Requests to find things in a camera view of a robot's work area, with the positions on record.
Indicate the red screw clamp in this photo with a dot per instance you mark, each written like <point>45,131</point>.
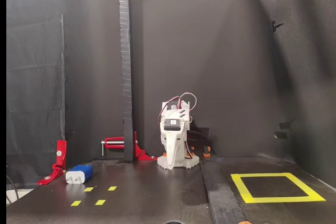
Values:
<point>141,154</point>

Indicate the black tape piece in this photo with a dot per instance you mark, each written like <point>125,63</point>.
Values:
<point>286,124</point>
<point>281,135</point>

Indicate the black flat strip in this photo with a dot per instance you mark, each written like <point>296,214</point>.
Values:
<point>223,203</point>

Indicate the white movable gripper finger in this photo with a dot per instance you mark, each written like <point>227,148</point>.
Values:
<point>172,150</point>

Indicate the blue white charger block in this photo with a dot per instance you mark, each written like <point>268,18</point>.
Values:
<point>81,171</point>

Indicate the black clip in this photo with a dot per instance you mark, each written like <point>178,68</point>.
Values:
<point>275,24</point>

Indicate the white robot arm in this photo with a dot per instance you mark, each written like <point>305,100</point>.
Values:
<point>172,113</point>

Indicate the small yellow tape marker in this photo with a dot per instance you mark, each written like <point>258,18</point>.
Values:
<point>100,202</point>
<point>75,203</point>
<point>112,188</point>
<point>88,189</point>

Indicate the red metal bracket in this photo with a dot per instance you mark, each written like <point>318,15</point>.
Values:
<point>61,153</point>

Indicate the yellow tape square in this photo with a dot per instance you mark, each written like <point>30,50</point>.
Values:
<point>275,200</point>

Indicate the black vertical post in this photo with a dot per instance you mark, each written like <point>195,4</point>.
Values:
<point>126,77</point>

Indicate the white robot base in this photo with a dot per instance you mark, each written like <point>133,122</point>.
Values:
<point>193,162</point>

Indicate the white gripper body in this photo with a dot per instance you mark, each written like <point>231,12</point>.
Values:
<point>172,124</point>

